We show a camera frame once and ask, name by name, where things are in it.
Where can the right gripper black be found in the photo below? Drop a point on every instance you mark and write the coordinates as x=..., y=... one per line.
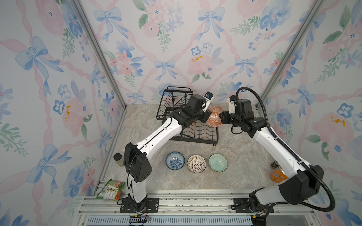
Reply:
x=225, y=114

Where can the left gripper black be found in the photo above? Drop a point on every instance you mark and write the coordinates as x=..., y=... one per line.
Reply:
x=206, y=115

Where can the red patterned ceramic bowl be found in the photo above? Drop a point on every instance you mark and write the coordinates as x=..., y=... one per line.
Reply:
x=214, y=120

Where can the blue patterned ceramic bowl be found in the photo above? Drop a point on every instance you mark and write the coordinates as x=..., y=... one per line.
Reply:
x=175, y=160

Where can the brown lattice ceramic bowl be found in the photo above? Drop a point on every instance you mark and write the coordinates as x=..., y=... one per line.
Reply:
x=196, y=164

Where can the mint green ceramic bowl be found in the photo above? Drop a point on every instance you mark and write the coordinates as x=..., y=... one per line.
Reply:
x=218, y=162

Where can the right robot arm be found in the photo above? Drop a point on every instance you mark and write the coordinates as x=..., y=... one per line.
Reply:
x=304, y=180

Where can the orange can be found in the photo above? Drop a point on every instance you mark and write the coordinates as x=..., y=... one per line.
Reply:
x=278, y=175

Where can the black round knob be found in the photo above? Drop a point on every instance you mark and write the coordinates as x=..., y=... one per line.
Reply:
x=117, y=156

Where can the green snack packet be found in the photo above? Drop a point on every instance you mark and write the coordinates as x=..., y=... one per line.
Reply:
x=112, y=190

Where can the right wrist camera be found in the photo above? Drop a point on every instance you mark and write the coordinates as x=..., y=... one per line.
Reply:
x=239, y=106

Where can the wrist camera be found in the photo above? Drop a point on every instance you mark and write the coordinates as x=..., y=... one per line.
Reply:
x=208, y=97
x=239, y=106

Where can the black wire dish rack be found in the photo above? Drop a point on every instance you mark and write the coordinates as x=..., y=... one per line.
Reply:
x=172, y=97

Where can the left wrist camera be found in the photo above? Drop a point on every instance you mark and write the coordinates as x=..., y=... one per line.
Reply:
x=208, y=97

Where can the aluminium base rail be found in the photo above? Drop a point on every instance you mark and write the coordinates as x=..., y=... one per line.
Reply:
x=192, y=207

